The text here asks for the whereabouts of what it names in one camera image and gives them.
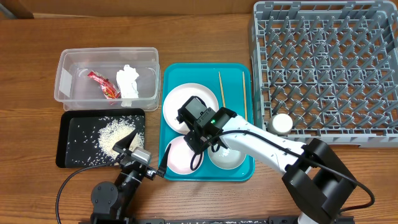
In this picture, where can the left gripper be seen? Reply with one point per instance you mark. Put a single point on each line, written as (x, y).
(151, 172)

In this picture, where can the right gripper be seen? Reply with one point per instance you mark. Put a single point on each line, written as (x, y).
(191, 141)

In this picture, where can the pile of rice grains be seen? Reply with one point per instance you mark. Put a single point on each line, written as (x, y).
(90, 140)

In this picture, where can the red sauce packet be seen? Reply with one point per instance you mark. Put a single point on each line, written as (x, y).
(109, 90)

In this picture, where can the white cup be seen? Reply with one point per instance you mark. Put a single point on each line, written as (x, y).
(280, 124)

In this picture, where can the white paper napkin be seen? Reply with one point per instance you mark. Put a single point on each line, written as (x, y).
(127, 83)

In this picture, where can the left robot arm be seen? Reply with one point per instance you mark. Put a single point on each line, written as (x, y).
(111, 199)

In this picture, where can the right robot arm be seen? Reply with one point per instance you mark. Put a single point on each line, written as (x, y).
(314, 175)

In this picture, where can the clear plastic waste bin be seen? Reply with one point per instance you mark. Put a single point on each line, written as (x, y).
(77, 91)

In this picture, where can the grey bowl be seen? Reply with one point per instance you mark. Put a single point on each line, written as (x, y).
(226, 159)

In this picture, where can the left wooden chopstick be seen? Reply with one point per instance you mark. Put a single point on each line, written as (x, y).
(221, 89)

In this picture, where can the wooden chopstick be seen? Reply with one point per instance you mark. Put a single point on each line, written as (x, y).
(221, 89)
(244, 97)

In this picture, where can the large white round plate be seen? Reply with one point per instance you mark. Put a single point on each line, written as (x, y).
(178, 96)

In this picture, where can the black rectangular tray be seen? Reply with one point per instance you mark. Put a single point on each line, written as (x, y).
(65, 123)

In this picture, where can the teal plastic serving tray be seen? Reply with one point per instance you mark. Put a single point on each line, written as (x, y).
(206, 74)

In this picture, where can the right wooden chopstick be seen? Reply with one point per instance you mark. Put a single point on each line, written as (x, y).
(244, 97)

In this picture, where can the grey plastic dish rack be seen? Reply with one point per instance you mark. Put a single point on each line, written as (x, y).
(330, 65)

